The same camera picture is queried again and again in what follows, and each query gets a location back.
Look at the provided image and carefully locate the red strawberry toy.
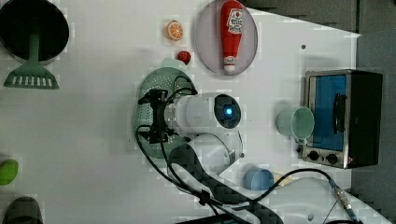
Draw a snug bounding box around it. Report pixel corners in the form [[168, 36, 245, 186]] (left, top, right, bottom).
[[177, 50, 191, 64]]

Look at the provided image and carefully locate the peeled banana toy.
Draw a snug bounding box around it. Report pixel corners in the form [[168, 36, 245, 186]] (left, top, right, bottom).
[[274, 174, 295, 187]]

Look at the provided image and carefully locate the orange slice toy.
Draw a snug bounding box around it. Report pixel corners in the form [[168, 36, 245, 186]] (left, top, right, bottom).
[[164, 21, 184, 41]]

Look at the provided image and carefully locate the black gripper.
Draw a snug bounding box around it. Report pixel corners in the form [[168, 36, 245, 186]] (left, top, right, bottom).
[[138, 90, 175, 144]]

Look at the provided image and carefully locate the green slotted spatula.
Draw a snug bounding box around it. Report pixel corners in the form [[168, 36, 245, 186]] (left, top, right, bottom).
[[4, 33, 59, 90]]

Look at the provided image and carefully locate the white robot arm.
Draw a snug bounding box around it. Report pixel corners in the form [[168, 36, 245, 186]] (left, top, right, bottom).
[[134, 88, 365, 224]]

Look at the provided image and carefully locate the black pot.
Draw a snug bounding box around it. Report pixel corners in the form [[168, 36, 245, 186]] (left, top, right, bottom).
[[0, 0, 70, 64]]

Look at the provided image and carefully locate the light green mug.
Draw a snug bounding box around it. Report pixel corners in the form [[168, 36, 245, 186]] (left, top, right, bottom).
[[276, 106, 315, 145]]

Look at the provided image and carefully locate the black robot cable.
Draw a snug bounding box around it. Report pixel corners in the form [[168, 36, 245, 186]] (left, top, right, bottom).
[[134, 76, 363, 224]]

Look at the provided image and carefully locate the black toaster oven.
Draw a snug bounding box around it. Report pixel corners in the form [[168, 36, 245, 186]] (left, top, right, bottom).
[[302, 69, 383, 169]]

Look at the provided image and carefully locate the red ketchup bottle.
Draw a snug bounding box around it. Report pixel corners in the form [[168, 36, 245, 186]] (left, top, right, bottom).
[[219, 0, 243, 72]]

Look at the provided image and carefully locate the blue cup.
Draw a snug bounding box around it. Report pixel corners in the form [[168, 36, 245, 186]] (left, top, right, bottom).
[[243, 167, 275, 190]]

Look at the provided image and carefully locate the dark object at edge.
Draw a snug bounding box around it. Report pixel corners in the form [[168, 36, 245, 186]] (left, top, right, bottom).
[[1, 196, 44, 224]]

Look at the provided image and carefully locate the grey round plate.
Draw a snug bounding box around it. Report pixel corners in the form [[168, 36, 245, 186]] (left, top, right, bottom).
[[195, 0, 258, 76]]

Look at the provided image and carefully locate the lime green toy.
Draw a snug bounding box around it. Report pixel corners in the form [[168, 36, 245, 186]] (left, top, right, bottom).
[[0, 160, 19, 186]]

